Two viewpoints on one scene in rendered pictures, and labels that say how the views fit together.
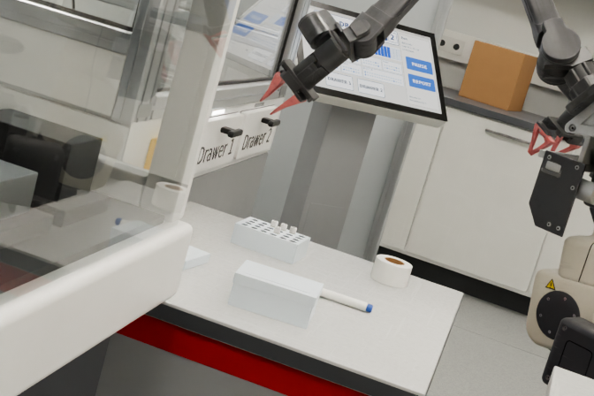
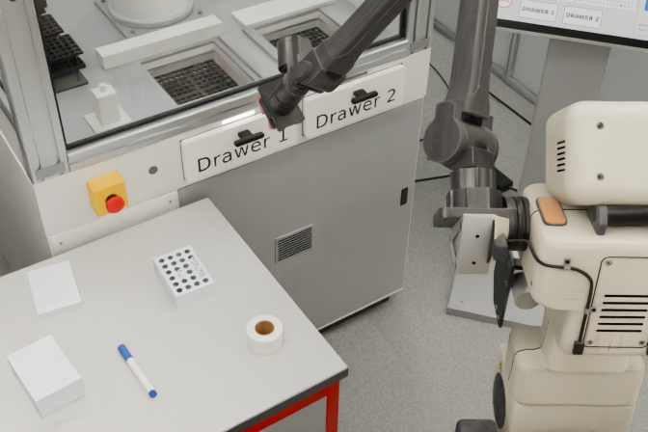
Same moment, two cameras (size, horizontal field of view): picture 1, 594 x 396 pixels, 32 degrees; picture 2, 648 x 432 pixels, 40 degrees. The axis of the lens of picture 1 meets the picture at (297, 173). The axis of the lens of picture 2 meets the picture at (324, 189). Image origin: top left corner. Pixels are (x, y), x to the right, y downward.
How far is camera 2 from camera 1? 1.81 m
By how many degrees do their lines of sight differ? 50
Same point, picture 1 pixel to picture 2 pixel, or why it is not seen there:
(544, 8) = (460, 77)
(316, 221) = not seen: hidden behind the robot
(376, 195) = not seen: outside the picture
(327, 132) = (550, 54)
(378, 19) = (321, 60)
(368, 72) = not seen: outside the picture
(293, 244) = (175, 295)
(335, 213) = not seen: hidden behind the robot
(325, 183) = (555, 103)
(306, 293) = (34, 394)
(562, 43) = (442, 140)
